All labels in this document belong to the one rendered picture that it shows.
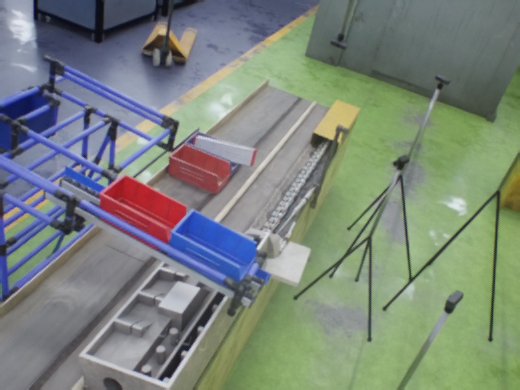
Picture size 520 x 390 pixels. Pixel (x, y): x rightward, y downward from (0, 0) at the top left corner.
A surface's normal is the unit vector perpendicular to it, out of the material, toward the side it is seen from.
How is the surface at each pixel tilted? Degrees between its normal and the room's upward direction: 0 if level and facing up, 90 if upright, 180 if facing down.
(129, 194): 88
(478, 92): 90
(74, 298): 0
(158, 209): 88
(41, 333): 0
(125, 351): 10
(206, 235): 88
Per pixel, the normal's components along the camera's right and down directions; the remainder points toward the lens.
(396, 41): -0.34, 0.47
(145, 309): 0.07, -0.84
